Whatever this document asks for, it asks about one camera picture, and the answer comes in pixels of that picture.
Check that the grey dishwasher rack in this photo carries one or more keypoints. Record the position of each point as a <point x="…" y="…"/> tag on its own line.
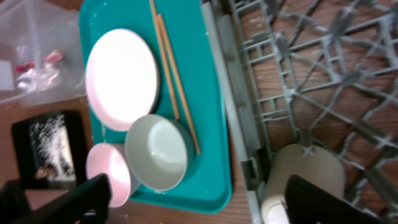
<point x="318" y="72"/>

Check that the teal serving tray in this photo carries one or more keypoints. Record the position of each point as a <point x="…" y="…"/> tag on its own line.
<point x="207" y="187"/>

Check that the white cup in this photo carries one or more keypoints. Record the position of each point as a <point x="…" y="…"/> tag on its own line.
<point x="320" y="167"/>

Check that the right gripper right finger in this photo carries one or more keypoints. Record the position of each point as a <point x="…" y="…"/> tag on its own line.
<point x="306" y="203"/>

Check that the red foil snack wrapper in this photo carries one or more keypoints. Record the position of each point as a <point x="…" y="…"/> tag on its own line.
<point x="55" y="57"/>

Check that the pink bowl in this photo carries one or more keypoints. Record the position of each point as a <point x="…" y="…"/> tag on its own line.
<point x="111" y="159"/>

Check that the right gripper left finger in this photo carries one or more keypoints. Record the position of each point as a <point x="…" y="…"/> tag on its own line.
<point x="88" y="203"/>

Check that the wooden chopstick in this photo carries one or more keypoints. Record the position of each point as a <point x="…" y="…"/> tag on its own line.
<point x="165" y="63"/>
<point x="178" y="82"/>

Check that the grey-green bowl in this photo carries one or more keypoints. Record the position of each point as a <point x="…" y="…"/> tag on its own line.
<point x="159" y="151"/>

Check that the clear plastic bin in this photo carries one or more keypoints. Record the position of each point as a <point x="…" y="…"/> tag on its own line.
<point x="31" y="30"/>

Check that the black plastic tray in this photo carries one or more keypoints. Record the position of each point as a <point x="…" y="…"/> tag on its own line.
<point x="51" y="150"/>

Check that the white round plate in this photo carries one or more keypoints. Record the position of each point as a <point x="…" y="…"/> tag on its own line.
<point x="122" y="79"/>

